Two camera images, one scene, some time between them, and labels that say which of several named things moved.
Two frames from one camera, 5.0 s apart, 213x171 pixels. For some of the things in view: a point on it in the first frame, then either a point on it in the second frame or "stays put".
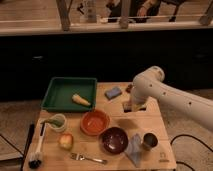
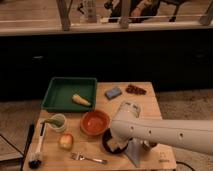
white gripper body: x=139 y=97 to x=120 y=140
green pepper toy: x=54 y=121 stays put
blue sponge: x=112 y=93 stays put
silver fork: x=80 y=157 stays put
